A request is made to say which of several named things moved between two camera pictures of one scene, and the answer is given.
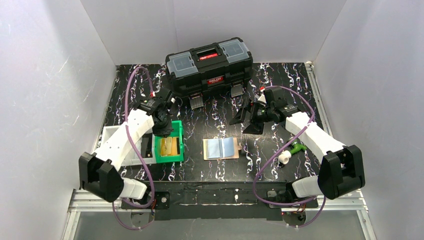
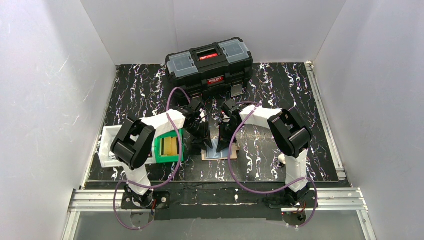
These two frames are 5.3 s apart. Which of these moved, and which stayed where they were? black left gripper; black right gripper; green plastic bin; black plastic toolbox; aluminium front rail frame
Moved: black right gripper; black left gripper
Stayed: aluminium front rail frame; black plastic toolbox; green plastic bin
